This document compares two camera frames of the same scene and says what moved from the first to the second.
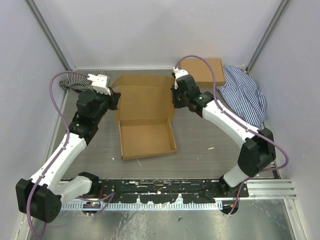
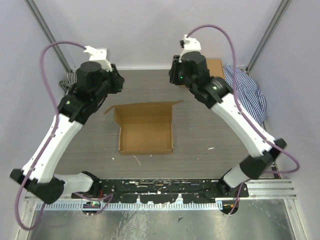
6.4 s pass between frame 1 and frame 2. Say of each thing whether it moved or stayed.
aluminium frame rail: stayed
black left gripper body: moved
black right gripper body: moved
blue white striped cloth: stayed
